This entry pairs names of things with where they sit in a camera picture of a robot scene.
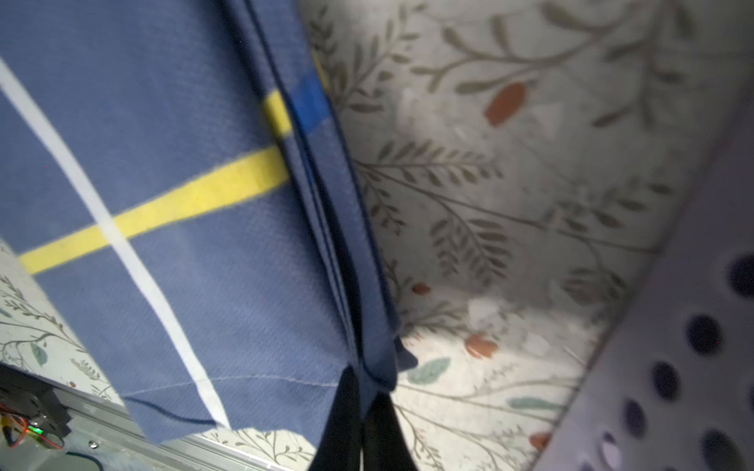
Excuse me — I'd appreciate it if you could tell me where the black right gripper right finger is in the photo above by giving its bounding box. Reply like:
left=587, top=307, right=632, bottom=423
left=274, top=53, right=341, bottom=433
left=363, top=394, right=417, bottom=471

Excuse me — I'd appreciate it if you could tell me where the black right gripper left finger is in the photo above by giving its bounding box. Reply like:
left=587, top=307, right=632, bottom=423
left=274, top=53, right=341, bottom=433
left=308, top=367, right=361, bottom=471

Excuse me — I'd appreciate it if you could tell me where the purple plastic basket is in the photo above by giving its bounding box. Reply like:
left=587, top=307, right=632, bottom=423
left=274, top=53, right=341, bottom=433
left=536, top=104, right=753, bottom=470

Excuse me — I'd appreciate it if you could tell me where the navy striped pillowcase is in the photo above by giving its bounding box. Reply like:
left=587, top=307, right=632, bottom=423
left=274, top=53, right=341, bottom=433
left=1, top=1, right=416, bottom=444

